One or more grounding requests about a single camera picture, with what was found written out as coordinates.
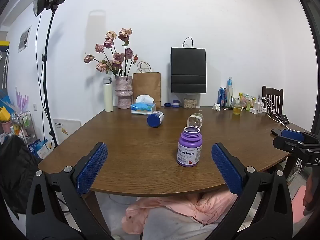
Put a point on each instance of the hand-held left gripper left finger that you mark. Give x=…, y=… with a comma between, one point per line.
x=92, y=167

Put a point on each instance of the glass of yellow drink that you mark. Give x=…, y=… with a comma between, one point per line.
x=237, y=108

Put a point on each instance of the blue and white packets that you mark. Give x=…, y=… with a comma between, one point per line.
x=37, y=148

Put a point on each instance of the black studio light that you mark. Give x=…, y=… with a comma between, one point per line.
x=48, y=0

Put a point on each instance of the black paper bag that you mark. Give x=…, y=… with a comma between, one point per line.
x=188, y=70

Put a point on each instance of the colourful snack packets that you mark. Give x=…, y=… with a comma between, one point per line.
x=246, y=100

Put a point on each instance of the black light stand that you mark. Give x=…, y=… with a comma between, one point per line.
x=46, y=80

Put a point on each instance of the pink padded jacket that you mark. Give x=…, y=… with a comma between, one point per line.
x=180, y=207

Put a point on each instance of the black jacket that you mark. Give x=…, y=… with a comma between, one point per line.
x=17, y=175

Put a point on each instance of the clear glass cup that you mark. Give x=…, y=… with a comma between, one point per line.
x=195, y=121

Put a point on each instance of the brown paper bag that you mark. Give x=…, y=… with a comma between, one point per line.
x=147, y=87

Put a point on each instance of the dried pink rose bouquet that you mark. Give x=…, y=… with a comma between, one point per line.
x=115, y=57

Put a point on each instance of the person's right forearm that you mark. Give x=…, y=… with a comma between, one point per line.
x=313, y=192

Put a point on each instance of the purple supplement bottle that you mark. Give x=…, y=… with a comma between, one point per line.
x=189, y=150

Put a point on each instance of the white power strip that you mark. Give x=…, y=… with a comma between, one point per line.
x=257, y=109

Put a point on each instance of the crumpled white tissue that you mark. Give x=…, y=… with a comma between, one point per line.
x=216, y=107

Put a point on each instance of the tall glass bottle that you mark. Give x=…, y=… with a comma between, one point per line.
x=229, y=92

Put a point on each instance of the blue tissue box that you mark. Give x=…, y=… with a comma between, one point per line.
x=143, y=108

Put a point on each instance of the clear container of nuts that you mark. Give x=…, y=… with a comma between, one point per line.
x=190, y=103

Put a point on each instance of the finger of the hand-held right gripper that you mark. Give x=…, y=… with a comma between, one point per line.
x=287, y=145
x=293, y=135

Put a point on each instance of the purple paper decoration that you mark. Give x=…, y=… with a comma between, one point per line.
x=22, y=98

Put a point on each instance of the pink seat cushion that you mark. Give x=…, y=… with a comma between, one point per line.
x=298, y=200

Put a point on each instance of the white thermos bottle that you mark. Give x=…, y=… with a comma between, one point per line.
x=108, y=97

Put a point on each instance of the dark wooden chair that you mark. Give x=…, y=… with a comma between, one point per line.
x=272, y=97

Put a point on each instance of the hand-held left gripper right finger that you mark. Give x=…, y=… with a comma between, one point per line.
x=226, y=167

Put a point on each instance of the white board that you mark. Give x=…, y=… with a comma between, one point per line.
x=65, y=131

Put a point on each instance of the small blue-lidded cream jar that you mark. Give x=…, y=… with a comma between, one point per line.
x=175, y=103

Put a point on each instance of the blue drink can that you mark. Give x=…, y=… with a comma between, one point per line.
x=222, y=96

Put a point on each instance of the pink marbled vase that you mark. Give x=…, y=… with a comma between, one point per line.
x=123, y=92

